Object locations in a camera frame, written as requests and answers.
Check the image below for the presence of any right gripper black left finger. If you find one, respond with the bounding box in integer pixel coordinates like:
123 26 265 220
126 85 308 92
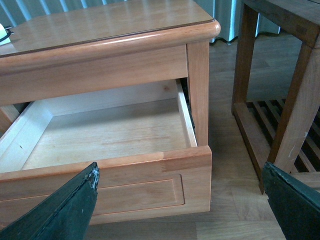
0 162 100 240

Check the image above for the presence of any wooden drawer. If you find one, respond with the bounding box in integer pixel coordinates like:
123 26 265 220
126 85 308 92
0 79 212 227

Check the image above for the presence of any white charger adapter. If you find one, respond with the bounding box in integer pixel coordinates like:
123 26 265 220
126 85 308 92
0 24 13 45

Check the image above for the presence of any dark wooden side table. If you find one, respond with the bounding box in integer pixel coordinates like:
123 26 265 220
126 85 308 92
231 0 320 189

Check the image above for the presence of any light wooden nightstand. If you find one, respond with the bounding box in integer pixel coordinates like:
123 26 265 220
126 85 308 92
0 0 221 146

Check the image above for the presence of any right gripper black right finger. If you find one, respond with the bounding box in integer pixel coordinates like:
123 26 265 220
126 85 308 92
262 162 320 240

